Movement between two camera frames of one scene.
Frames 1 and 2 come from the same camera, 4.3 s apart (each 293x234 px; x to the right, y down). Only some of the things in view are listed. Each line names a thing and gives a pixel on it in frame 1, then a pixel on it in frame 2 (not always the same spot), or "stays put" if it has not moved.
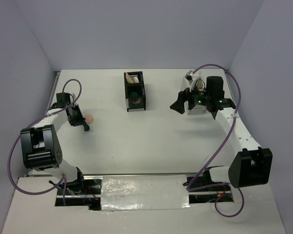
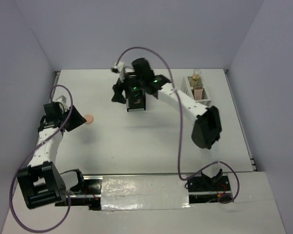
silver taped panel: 120,192 stays put
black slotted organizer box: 135,94 stays put
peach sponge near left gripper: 89,118 stays put
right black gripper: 178,106 → 118,96
